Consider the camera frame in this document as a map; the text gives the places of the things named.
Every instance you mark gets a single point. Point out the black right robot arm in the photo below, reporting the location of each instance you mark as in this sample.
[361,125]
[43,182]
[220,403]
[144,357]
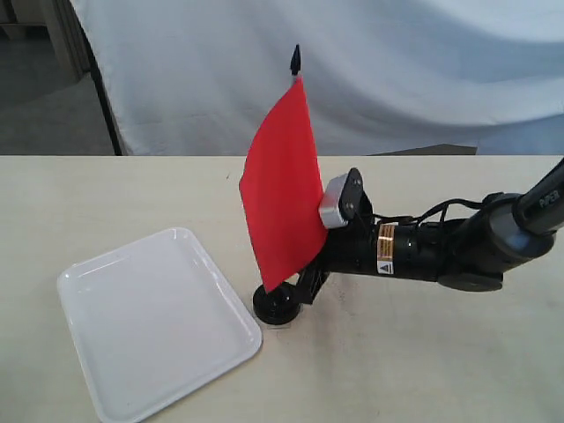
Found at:
[460,244]

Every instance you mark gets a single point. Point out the white rectangular plastic tray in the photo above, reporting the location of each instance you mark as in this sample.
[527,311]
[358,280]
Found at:
[152,322]

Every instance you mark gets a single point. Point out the black round object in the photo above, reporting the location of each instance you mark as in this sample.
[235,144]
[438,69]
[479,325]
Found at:
[278,307]

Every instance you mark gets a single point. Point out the black backdrop stand pole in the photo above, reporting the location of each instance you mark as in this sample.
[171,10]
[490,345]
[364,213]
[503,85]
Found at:
[104,105]

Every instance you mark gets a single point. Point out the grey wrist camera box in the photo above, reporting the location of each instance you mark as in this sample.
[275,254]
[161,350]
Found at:
[341,199]

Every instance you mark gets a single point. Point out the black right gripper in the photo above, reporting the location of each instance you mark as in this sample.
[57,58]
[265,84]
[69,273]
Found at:
[366,245]

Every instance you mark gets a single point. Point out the white backdrop cloth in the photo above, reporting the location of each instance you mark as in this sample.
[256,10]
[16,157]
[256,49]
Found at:
[198,77]

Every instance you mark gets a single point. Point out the red flag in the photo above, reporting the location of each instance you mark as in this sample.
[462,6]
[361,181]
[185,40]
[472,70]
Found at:
[281,187]

